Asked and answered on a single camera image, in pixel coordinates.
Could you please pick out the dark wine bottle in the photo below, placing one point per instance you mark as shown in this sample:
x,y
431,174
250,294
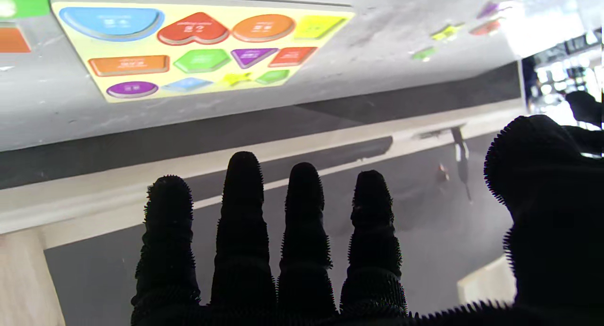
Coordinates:
x,y
462,168

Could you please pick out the red square puzzle piece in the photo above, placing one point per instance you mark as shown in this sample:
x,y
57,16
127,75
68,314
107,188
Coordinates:
x,y
486,28

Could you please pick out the yellow star puzzle piece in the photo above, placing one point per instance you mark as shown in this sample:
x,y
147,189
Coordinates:
x,y
446,32

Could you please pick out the green trapezoid puzzle piece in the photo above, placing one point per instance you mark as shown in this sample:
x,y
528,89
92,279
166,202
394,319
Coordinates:
x,y
423,54

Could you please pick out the red wine glass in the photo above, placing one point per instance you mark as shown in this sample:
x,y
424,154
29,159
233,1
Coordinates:
x,y
443,171

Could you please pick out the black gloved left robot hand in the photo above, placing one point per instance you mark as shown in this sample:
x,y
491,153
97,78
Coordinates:
x,y
585,108

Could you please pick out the purple triangle puzzle piece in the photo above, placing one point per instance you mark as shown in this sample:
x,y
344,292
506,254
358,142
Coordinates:
x,y
488,9

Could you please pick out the orange-red rectangle puzzle piece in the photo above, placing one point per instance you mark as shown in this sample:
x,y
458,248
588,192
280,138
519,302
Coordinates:
x,y
12,39

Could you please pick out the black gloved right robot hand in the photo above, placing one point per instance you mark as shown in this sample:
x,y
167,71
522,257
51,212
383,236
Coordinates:
x,y
302,250

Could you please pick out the yellow wooden shape puzzle board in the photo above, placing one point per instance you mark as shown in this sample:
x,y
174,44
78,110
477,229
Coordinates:
x,y
212,40

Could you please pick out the green hexagon puzzle piece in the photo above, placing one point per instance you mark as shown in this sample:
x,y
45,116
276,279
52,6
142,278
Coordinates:
x,y
28,0

